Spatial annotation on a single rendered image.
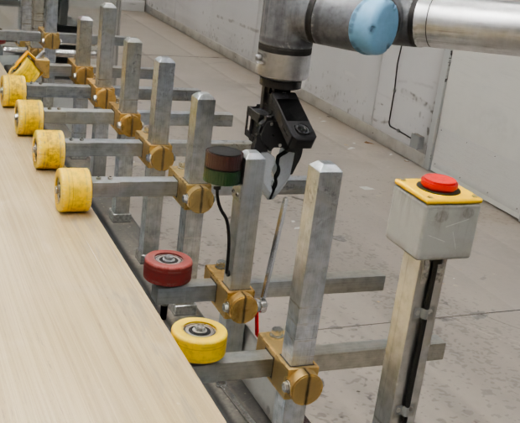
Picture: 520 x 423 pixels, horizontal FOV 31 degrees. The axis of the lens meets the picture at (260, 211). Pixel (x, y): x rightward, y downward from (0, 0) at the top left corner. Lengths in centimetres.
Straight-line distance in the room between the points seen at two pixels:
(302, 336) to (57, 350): 34
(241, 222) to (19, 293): 37
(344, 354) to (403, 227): 45
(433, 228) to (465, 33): 62
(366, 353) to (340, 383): 167
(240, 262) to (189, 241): 26
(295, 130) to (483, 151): 385
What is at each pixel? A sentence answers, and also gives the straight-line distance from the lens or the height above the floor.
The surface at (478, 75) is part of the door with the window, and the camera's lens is 538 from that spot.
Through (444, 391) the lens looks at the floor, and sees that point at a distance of 321.
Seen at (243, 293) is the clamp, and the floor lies 87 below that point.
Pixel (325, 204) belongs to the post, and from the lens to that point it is 125.
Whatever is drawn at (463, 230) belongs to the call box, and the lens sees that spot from 102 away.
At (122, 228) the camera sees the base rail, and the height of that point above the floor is 70.
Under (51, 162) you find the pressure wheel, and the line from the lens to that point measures 194.
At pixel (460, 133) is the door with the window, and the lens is 549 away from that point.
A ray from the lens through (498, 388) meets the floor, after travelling 332.
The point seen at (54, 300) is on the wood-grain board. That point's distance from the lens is 140.
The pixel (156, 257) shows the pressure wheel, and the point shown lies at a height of 90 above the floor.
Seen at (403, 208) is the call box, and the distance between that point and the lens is 102.
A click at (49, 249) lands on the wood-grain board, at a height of 90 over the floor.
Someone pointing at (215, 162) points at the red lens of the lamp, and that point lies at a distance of 145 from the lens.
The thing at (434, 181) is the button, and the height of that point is 123.
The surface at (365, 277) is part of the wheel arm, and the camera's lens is 170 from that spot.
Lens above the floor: 151
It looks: 19 degrees down
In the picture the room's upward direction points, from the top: 7 degrees clockwise
